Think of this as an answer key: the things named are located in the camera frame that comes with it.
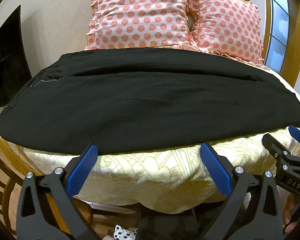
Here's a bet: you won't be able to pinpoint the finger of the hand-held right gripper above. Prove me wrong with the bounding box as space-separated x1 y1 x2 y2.
288 125 300 153
262 133 291 166

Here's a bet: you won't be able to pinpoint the wooden chair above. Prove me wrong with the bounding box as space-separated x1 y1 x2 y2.
0 100 93 235

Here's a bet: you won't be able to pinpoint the yellow patterned bed sheet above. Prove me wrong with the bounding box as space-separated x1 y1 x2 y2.
0 62 300 215

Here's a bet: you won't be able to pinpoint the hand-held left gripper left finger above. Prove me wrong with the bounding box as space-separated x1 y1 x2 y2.
20 143 101 240

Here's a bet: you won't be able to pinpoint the window with wooden frame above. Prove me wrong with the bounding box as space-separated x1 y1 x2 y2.
229 0 300 88

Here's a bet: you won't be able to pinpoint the white dotted cloth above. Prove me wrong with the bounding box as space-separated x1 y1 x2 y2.
113 226 137 240

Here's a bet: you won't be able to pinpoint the person's right hand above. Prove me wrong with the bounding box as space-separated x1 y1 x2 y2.
282 192 300 233

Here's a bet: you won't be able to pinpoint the small pink polka dot pillow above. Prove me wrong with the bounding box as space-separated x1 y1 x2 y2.
186 0 265 67

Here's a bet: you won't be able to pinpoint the large pink polka dot pillow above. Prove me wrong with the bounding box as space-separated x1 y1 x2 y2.
84 0 199 51

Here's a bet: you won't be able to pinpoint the black pants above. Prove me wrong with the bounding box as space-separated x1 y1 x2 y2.
0 47 300 156

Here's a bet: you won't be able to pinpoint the black television screen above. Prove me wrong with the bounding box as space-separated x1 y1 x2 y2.
0 4 33 108

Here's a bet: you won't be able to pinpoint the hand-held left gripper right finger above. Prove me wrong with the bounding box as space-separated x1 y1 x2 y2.
199 142 283 240

